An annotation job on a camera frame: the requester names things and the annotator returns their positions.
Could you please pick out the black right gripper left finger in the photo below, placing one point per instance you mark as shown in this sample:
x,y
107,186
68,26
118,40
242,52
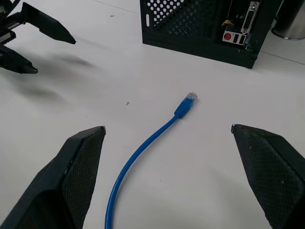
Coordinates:
x,y
59,181

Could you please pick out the silver metal cylinder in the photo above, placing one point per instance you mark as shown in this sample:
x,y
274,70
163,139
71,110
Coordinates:
x,y
289,20

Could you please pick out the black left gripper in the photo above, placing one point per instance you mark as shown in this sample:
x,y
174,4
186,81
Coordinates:
x,y
7,31

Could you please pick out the black perforated computer case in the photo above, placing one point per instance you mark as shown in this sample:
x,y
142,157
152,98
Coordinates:
x,y
190,26

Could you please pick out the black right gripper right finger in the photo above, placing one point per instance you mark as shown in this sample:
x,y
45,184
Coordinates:
x,y
274,171

